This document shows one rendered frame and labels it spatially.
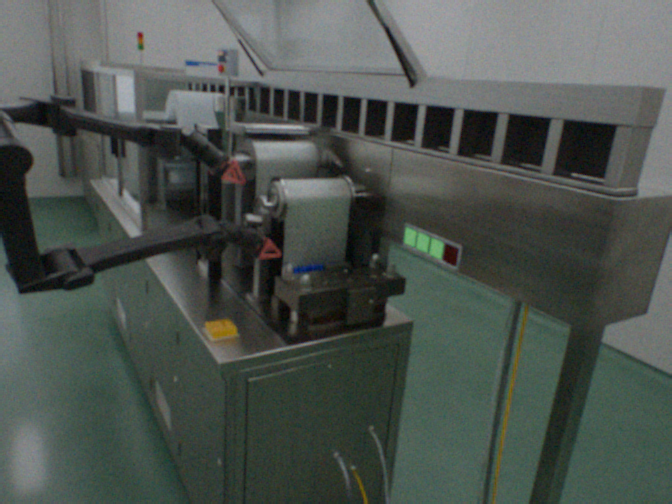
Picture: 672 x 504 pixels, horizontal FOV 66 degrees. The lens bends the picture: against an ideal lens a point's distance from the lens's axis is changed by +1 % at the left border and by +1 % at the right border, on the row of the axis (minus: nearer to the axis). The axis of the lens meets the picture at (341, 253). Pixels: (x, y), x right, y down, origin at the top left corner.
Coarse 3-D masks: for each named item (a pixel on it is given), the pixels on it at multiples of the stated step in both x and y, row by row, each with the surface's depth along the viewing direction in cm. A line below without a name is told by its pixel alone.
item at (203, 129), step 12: (204, 132) 176; (216, 132) 173; (216, 144) 174; (204, 168) 185; (204, 180) 187; (216, 180) 178; (204, 192) 188; (216, 192) 180; (204, 204) 184; (216, 204) 181; (216, 216) 182; (204, 264) 194; (216, 264) 188; (216, 276) 189
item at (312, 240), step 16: (288, 224) 161; (304, 224) 164; (320, 224) 167; (336, 224) 170; (288, 240) 162; (304, 240) 166; (320, 240) 169; (336, 240) 172; (288, 256) 164; (304, 256) 167; (320, 256) 171; (336, 256) 174
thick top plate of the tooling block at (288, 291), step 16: (304, 272) 164; (320, 272) 166; (336, 272) 167; (352, 272) 168; (368, 272) 169; (384, 272) 171; (288, 288) 152; (320, 288) 153; (336, 288) 154; (352, 288) 157; (384, 288) 164; (400, 288) 168; (288, 304) 153; (304, 304) 149; (320, 304) 152; (336, 304) 155
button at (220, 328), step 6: (210, 324) 148; (216, 324) 148; (222, 324) 148; (228, 324) 148; (210, 330) 145; (216, 330) 144; (222, 330) 145; (228, 330) 146; (234, 330) 147; (216, 336) 144; (222, 336) 145
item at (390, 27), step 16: (368, 0) 138; (224, 16) 222; (384, 16) 141; (240, 32) 226; (384, 32) 146; (400, 32) 145; (400, 48) 147; (256, 64) 237; (400, 64) 147; (416, 64) 151
